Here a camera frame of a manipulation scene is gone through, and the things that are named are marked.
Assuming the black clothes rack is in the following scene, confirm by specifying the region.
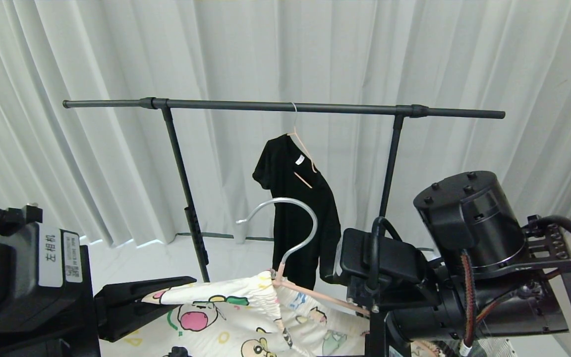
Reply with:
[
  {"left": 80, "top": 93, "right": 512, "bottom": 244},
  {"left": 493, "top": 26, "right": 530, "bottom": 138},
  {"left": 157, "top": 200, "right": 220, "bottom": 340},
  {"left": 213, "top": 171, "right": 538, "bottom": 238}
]
[{"left": 62, "top": 97, "right": 506, "bottom": 284}]

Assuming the pink clothes hanger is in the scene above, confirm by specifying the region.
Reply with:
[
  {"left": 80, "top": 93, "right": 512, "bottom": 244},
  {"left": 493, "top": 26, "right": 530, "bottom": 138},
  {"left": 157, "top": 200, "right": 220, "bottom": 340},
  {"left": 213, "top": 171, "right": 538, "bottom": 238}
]
[
  {"left": 236, "top": 197, "right": 371, "bottom": 318},
  {"left": 288, "top": 103, "right": 319, "bottom": 189}
]

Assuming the black garment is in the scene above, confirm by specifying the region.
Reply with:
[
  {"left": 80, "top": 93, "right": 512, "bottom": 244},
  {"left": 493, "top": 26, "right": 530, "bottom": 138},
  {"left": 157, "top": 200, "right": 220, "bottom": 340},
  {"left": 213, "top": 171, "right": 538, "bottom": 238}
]
[{"left": 252, "top": 134, "right": 342, "bottom": 291}]

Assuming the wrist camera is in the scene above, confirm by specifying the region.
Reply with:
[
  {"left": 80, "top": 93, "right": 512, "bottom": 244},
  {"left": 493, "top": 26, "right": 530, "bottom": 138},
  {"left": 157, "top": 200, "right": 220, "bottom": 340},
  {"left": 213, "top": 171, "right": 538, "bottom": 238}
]
[
  {"left": 334, "top": 227, "right": 431, "bottom": 310},
  {"left": 0, "top": 218, "right": 93, "bottom": 340}
]

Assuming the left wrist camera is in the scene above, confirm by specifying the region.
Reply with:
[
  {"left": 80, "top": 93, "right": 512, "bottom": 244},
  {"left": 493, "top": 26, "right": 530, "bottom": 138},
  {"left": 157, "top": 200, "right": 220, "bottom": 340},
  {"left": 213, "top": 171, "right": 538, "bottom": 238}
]
[{"left": 0, "top": 218, "right": 93, "bottom": 340}]

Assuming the white laundry basket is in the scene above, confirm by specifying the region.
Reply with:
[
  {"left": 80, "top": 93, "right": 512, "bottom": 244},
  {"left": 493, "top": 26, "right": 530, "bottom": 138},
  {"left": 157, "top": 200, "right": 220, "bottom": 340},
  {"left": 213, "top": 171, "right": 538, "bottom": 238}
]
[{"left": 464, "top": 339, "right": 517, "bottom": 357}]

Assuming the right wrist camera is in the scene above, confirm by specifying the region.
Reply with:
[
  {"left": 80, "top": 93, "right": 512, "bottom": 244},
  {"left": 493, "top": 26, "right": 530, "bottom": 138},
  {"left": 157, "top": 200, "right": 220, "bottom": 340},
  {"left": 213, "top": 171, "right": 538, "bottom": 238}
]
[{"left": 334, "top": 227, "right": 431, "bottom": 310}]

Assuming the cream printed garment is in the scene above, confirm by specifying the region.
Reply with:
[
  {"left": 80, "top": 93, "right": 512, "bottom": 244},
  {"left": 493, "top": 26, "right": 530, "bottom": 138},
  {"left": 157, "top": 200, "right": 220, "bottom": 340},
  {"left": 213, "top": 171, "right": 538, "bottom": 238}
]
[{"left": 122, "top": 270, "right": 445, "bottom": 357}]

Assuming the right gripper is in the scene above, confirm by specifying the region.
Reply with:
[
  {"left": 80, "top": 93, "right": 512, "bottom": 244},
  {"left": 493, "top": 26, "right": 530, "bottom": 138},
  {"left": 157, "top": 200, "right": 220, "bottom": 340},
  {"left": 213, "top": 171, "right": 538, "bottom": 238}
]
[{"left": 365, "top": 270, "right": 571, "bottom": 357}]

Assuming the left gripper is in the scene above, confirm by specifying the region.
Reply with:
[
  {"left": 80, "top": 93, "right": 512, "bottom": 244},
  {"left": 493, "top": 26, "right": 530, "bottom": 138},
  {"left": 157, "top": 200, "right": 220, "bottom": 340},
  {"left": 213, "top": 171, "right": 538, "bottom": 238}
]
[{"left": 0, "top": 248, "right": 197, "bottom": 357}]

